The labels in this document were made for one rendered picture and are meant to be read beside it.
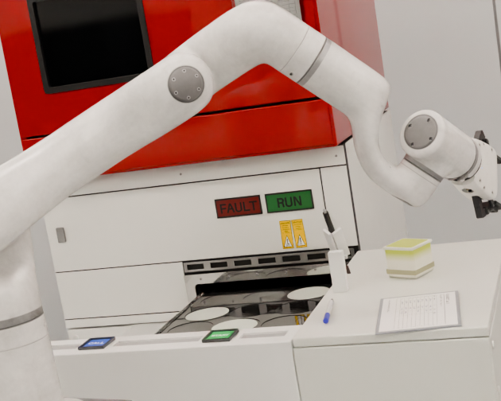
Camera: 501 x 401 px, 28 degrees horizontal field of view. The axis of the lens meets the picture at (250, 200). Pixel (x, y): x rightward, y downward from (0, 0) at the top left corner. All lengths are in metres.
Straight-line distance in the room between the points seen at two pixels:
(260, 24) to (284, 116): 0.71
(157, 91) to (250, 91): 0.79
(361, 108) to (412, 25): 2.14
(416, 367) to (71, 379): 0.67
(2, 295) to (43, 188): 0.18
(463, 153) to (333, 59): 0.28
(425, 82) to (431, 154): 2.13
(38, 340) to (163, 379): 0.33
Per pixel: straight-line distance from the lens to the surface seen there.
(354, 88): 1.65
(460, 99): 3.79
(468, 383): 1.78
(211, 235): 2.48
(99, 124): 1.61
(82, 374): 1.98
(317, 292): 2.32
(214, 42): 1.66
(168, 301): 2.57
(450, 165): 1.72
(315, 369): 1.81
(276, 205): 2.40
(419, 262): 2.07
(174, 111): 1.56
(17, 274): 1.68
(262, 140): 2.33
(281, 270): 2.43
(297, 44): 1.63
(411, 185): 1.70
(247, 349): 1.83
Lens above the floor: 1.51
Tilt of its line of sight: 10 degrees down
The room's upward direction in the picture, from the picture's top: 9 degrees counter-clockwise
